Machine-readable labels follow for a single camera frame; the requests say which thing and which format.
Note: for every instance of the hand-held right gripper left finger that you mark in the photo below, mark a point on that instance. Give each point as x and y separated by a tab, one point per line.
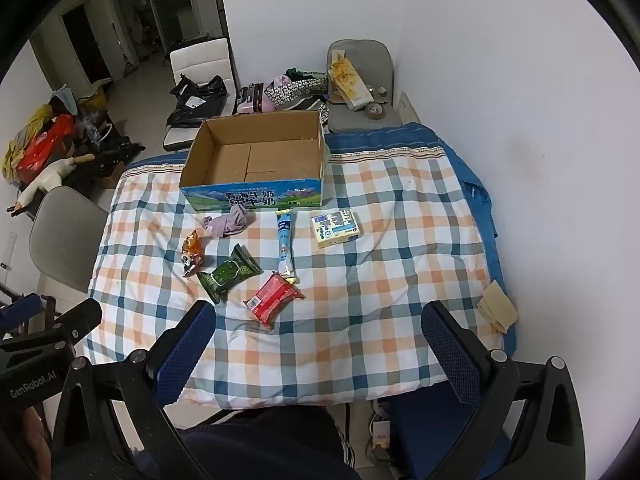
182	350

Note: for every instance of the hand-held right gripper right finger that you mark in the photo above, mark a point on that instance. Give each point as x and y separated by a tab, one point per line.
452	355

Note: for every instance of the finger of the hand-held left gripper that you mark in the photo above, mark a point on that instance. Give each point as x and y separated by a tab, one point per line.
20	307
75	321

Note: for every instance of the green snack packet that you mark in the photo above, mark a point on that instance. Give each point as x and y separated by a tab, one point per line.
227	275

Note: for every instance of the orange snack packet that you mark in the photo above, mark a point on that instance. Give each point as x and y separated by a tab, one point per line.
192	252

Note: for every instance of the red snack packet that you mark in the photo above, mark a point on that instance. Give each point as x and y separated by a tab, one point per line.
272	299

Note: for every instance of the long blue snack packet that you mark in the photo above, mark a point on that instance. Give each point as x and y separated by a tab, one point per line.
285	242

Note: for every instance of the yellow white tissue packet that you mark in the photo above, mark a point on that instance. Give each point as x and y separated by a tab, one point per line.
335	230

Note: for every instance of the cardboard box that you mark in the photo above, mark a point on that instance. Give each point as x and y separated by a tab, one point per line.
250	160

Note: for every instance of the person's left hand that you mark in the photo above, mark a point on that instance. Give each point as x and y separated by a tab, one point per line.
34	420

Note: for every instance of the grey padded chair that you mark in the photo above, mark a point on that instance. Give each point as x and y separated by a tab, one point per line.
65	235

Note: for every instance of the plaid checkered blanket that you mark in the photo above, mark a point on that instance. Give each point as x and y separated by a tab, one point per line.
375	285

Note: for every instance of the white power strip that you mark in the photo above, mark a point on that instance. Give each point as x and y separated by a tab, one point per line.
381	432

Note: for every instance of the person's dark trouser legs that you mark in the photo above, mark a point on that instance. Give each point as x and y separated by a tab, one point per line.
260	445

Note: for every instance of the white goose plush toy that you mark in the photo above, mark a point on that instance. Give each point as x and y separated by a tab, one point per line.
50	177

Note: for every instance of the red plastic bag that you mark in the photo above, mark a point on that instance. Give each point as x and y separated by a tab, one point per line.
47	140

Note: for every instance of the yellow green bag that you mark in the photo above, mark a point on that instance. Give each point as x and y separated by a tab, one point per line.
20	137

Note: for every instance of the white board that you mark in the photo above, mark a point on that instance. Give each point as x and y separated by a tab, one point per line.
407	107

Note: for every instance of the black plastic bag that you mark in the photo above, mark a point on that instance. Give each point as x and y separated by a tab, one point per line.
200	97

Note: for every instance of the tape roll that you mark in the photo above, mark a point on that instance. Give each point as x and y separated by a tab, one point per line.
374	110

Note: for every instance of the pink striped bag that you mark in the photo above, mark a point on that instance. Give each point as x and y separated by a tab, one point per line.
252	100

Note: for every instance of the black white patterned bag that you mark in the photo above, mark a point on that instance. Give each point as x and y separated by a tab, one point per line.
292	92

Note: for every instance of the yellow floral gift box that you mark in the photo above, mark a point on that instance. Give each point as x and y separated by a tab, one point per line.
350	82

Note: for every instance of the white leather chair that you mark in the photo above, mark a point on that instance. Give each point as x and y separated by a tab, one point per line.
200	57

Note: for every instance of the grey chair with clutter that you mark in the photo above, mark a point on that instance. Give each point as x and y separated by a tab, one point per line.
362	52

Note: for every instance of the sliding glass door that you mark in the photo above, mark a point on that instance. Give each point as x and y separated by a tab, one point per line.
165	5

